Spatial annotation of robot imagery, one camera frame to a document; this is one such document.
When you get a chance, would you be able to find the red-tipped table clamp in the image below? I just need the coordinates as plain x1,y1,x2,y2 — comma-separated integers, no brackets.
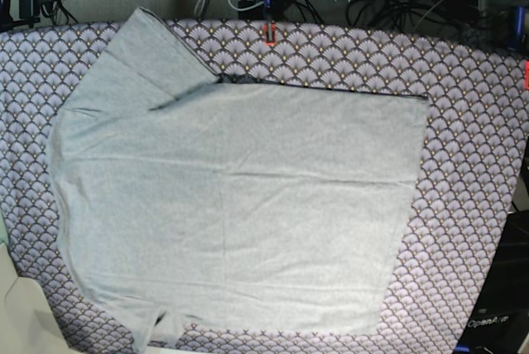
262,0,276,45

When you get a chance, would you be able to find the fan-patterned table cloth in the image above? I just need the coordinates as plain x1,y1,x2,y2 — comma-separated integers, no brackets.
1,20,528,353

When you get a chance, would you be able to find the red clamp at right edge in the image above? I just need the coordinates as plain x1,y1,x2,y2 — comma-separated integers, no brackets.
524,60,529,90

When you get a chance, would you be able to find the light grey T-shirt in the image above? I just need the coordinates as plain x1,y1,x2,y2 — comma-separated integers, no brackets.
46,9,429,352

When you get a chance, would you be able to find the blue clamp post right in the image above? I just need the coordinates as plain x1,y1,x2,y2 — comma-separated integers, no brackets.
508,6,526,51

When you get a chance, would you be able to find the black OpenArm box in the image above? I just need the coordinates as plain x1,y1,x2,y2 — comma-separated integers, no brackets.
454,211,528,353

